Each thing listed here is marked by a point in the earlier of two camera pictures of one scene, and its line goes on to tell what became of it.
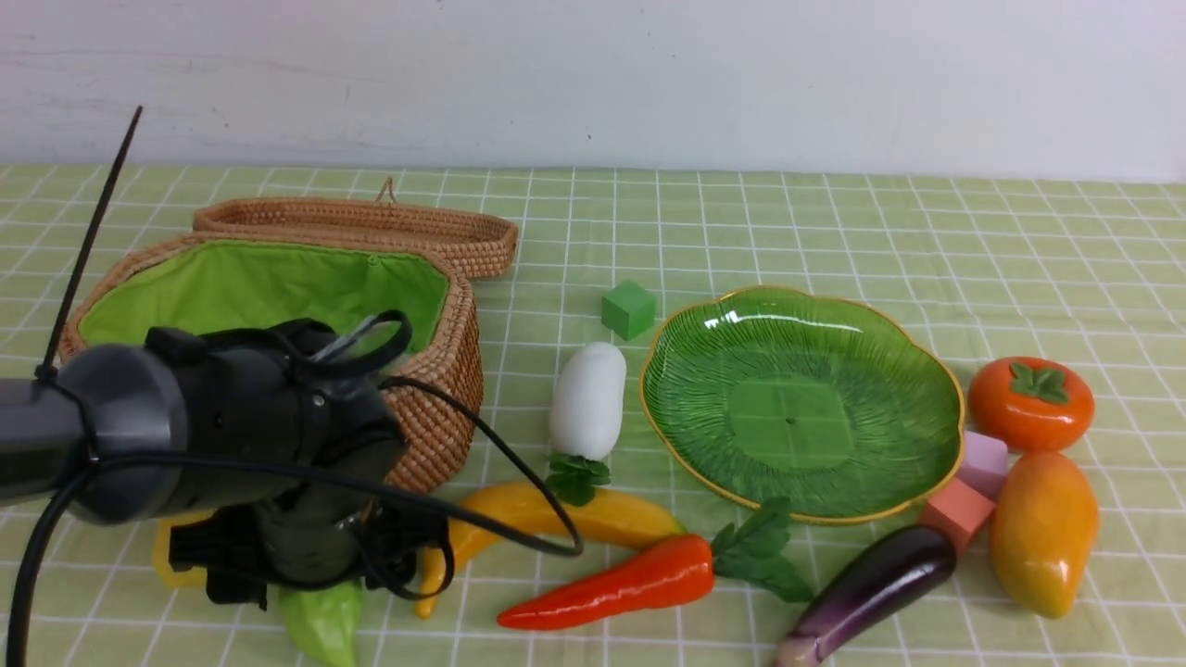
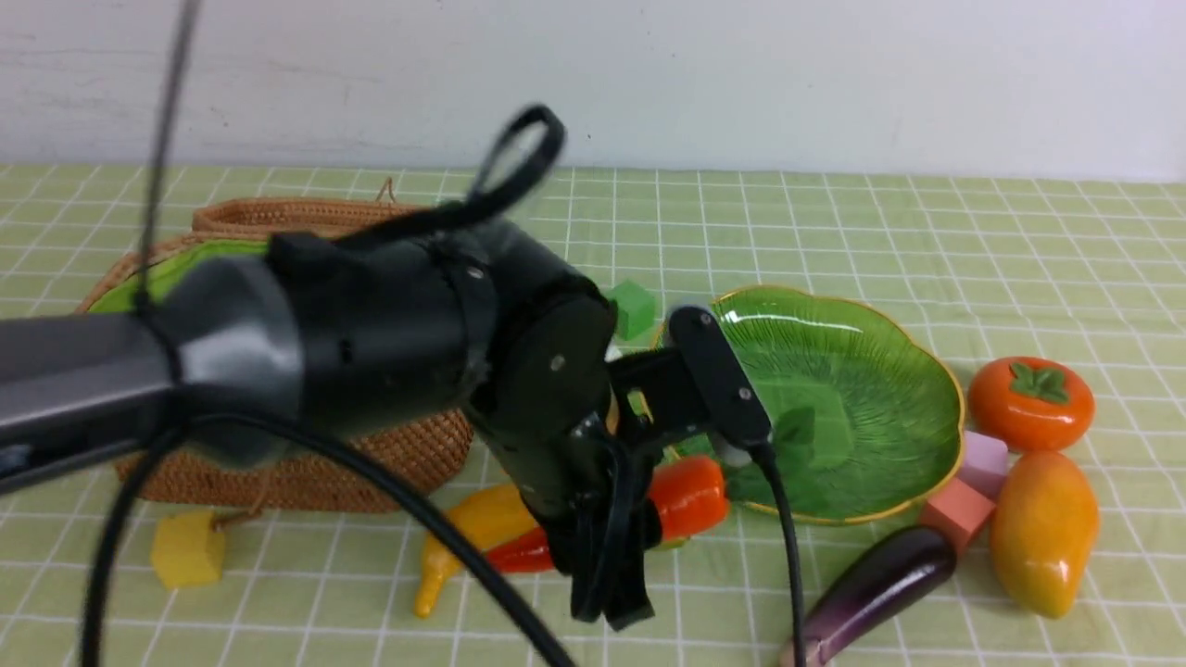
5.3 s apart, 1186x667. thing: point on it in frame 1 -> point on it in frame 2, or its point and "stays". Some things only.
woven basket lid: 476,238 stays
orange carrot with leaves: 675,570 -> 689,497
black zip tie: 48,371 -> 144,291
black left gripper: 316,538 -> 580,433
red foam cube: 960,511 stays
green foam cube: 628,309 stays
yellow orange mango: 1045,531 stays
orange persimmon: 1030,403 stays
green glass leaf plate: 812,409 stays
